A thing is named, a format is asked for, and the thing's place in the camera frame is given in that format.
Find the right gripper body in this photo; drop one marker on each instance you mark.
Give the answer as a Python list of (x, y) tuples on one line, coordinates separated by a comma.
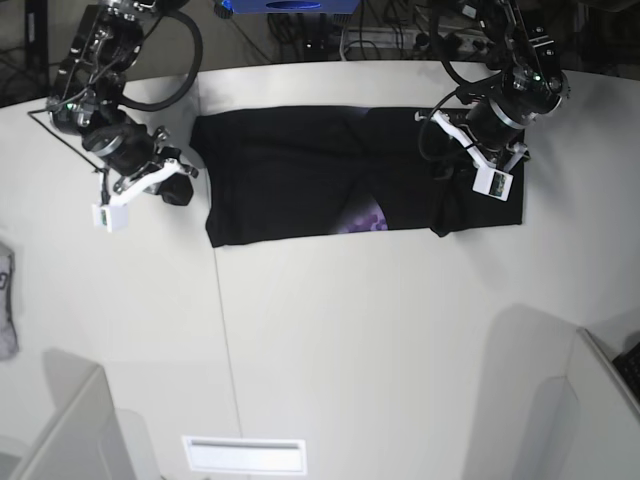
[(85, 101)]

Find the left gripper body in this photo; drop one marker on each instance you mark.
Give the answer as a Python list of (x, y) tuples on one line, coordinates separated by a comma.
[(527, 84)]

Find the black T-shirt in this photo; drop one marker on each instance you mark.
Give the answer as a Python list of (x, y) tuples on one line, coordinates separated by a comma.
[(305, 171)]

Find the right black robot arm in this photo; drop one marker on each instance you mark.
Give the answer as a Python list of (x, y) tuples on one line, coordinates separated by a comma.
[(112, 32)]

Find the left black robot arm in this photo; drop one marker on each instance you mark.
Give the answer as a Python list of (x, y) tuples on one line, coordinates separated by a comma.
[(503, 22)]

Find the white power strip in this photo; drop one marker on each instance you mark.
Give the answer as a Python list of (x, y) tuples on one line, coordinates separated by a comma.
[(456, 42)]

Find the blue box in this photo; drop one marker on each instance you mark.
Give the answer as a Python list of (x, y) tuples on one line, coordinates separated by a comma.
[(291, 6)]

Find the grey cloth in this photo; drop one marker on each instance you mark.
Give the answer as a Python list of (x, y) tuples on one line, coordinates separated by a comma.
[(9, 338)]

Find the white slotted plate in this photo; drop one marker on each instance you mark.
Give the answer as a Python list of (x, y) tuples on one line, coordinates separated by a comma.
[(246, 456)]

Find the left grey partition panel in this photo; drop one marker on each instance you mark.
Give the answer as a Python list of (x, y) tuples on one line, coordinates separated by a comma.
[(82, 440)]

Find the grey partition panel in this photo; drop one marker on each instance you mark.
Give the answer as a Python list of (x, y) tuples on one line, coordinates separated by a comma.
[(583, 424), (82, 440)]

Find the black keyboard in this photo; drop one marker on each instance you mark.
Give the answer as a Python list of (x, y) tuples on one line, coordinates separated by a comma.
[(628, 365)]

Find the right grey partition panel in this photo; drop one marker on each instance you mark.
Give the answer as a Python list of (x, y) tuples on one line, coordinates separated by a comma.
[(583, 424)]

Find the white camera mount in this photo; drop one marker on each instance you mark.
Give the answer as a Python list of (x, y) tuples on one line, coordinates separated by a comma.
[(493, 177), (111, 212)]

